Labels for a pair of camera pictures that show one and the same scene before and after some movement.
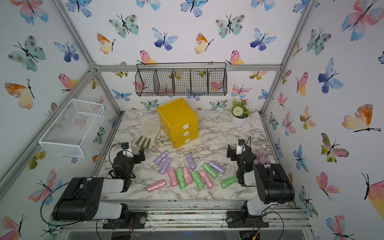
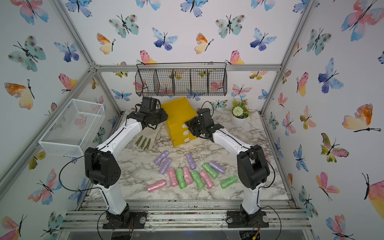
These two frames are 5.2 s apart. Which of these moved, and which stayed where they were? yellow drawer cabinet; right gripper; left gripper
Moved: right gripper; left gripper
Stayed: yellow drawer cabinet
